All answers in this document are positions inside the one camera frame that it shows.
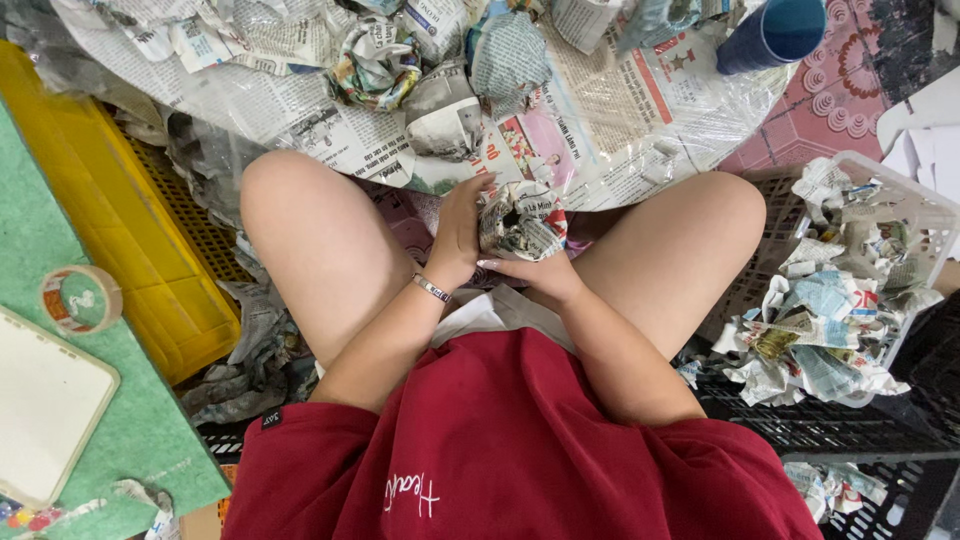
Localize clear tape roll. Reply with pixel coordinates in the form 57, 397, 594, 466
39, 264, 124, 337

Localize person's left leg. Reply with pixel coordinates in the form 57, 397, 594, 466
239, 149, 423, 370

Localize pink patterned mat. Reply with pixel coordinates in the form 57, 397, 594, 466
716, 0, 895, 178

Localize colourful beads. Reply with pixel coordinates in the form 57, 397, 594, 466
0, 498, 67, 533

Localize spread newspaper sheets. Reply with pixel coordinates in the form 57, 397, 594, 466
48, 0, 801, 213

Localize silver bracelet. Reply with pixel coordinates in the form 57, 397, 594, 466
409, 272, 453, 305

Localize brown plastic basket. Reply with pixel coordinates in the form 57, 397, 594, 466
696, 165, 813, 344

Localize yellow plastic crate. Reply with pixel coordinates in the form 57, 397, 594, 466
0, 39, 258, 388

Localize pile of crumpled newspaper balls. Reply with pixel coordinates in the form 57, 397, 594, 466
322, 0, 723, 164

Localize white paper sheets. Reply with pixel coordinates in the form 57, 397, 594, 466
876, 66, 960, 205

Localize white shorts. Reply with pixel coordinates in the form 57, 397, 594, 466
315, 282, 580, 381

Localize black plastic crate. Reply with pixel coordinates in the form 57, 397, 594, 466
819, 458, 960, 540
678, 291, 960, 464

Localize blue plastic cup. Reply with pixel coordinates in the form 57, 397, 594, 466
714, 0, 828, 77

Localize grey crumpled newspaper heap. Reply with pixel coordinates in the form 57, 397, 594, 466
178, 232, 320, 427

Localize crumpled newspaper piece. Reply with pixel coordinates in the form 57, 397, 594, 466
782, 460, 889, 525

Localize newspaper bundle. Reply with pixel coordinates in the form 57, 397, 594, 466
477, 179, 570, 263

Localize heap of crumpled newspaper scraps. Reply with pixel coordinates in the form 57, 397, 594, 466
708, 156, 946, 408

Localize person's left hand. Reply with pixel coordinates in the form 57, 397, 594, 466
420, 172, 498, 294

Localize clear plastic sheet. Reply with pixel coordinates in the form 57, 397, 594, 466
0, 0, 801, 230

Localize cardboard box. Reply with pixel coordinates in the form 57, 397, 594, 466
178, 463, 240, 540

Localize red t-shirt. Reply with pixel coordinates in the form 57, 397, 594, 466
221, 326, 826, 540

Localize person's leg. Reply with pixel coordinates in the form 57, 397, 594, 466
239, 149, 423, 370
571, 170, 768, 363

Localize green mat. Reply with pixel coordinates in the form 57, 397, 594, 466
0, 97, 233, 540

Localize person's right hand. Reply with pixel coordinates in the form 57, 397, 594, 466
476, 252, 585, 306

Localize person's right leg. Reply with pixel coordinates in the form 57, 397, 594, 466
571, 170, 768, 363

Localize white plastic basket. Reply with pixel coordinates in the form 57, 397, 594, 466
780, 150, 960, 411

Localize white tablet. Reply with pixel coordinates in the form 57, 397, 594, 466
0, 305, 122, 513

